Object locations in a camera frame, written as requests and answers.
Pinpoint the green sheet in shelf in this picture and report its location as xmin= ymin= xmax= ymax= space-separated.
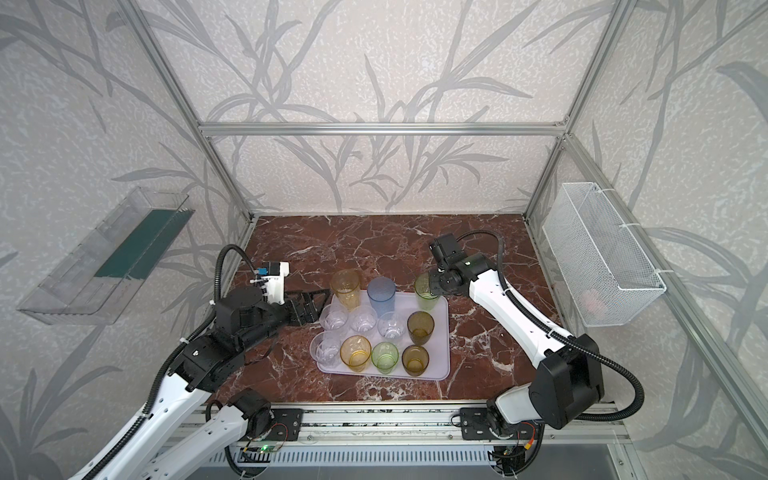
xmin=94 ymin=209 xmax=195 ymax=280

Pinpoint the lilac plastic tray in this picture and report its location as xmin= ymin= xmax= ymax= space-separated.
xmin=317 ymin=298 xmax=450 ymax=381

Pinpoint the green short glass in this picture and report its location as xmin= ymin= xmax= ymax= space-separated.
xmin=371 ymin=341 xmax=400 ymax=375

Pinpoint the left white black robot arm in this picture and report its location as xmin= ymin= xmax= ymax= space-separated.
xmin=74 ymin=244 xmax=331 ymax=479

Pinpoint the clear faceted glass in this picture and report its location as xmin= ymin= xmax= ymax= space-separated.
xmin=309 ymin=331 xmax=342 ymax=369
xmin=348 ymin=305 xmax=378 ymax=336

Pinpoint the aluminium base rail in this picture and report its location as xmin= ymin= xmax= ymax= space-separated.
xmin=122 ymin=400 xmax=632 ymax=448

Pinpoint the amber dotted glass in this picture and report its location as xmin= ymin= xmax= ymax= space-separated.
xmin=401 ymin=345 xmax=430 ymax=377
xmin=407 ymin=311 xmax=435 ymax=346

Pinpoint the yellow short glass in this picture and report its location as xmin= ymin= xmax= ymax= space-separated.
xmin=339 ymin=335 xmax=372 ymax=373

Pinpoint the amber dotted glass front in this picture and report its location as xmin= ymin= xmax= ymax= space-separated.
xmin=401 ymin=345 xmax=430 ymax=377

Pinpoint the horizontal aluminium frame bar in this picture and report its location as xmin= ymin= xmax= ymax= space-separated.
xmin=198 ymin=122 xmax=565 ymax=137

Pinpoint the clear faceted glass front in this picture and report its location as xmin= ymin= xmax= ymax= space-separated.
xmin=309 ymin=331 xmax=342 ymax=369

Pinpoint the pink object in basket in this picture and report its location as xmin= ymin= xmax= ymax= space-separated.
xmin=581 ymin=289 xmax=606 ymax=317

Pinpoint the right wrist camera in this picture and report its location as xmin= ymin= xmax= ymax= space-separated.
xmin=429 ymin=233 xmax=466 ymax=271

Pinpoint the tall green glass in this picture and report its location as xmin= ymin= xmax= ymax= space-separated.
xmin=414 ymin=272 xmax=440 ymax=311

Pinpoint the tall blue frosted glass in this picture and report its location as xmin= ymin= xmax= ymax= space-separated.
xmin=366 ymin=276 xmax=397 ymax=317

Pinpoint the tall yellow glass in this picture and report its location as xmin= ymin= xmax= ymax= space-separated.
xmin=330 ymin=269 xmax=361 ymax=311

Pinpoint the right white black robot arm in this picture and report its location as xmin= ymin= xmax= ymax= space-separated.
xmin=428 ymin=231 xmax=645 ymax=478

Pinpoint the white wire mesh basket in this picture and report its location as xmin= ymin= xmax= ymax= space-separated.
xmin=542 ymin=182 xmax=667 ymax=327

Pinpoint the clear acrylic wall shelf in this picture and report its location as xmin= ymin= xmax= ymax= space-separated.
xmin=17 ymin=187 xmax=194 ymax=325

